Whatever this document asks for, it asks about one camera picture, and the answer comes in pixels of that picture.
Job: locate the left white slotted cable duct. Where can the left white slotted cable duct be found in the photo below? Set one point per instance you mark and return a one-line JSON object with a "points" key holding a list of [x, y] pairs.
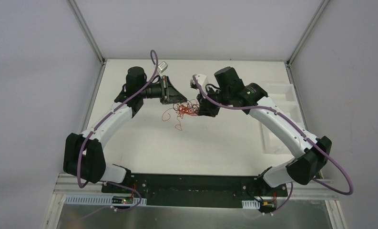
{"points": [[99, 200]]}

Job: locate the white slotted cable duct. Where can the white slotted cable duct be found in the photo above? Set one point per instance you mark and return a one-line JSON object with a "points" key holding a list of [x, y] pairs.
{"points": [[99, 200], [250, 204]]}

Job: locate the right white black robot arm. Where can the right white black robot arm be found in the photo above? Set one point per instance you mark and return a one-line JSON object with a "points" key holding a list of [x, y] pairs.
{"points": [[307, 149]]}

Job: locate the left aluminium corner post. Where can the left aluminium corner post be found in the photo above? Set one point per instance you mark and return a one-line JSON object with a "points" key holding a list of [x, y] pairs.
{"points": [[86, 30]]}

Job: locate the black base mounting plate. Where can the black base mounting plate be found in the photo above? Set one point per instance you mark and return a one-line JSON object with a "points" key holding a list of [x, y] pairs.
{"points": [[199, 191]]}

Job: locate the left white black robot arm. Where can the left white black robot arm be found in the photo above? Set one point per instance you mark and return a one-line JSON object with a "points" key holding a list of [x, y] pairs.
{"points": [[84, 152]]}

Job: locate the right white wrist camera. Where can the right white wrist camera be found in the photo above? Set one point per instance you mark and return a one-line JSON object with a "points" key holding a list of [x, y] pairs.
{"points": [[201, 79]]}

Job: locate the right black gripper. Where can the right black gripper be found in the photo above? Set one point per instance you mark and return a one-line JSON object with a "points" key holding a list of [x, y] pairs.
{"points": [[206, 103]]}

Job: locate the white foam compartment tray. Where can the white foam compartment tray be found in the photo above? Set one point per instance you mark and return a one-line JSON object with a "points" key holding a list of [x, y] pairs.
{"points": [[281, 121]]}

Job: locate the aluminium front frame rail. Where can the aluminium front frame rail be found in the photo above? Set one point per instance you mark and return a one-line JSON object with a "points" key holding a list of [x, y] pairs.
{"points": [[67, 184]]}

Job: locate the right white slotted cable duct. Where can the right white slotted cable duct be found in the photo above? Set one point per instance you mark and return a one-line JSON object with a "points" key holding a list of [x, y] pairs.
{"points": [[250, 204]]}

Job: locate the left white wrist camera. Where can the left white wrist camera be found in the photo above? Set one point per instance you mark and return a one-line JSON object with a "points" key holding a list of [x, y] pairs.
{"points": [[161, 68]]}

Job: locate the aluminium corner post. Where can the aluminium corner post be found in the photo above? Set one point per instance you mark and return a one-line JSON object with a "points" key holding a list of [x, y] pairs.
{"points": [[86, 30], [314, 20]]}

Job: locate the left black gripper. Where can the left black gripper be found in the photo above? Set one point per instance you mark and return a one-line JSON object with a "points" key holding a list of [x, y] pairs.
{"points": [[166, 90]]}

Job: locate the left green controller board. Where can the left green controller board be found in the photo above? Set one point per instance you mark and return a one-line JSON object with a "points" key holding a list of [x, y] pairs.
{"points": [[122, 201]]}

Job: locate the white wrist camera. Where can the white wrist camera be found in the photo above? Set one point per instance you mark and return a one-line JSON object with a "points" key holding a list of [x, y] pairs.
{"points": [[201, 79], [161, 68]]}

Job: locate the right aluminium corner post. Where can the right aluminium corner post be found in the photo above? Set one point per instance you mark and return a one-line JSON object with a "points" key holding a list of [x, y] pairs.
{"points": [[314, 20]]}

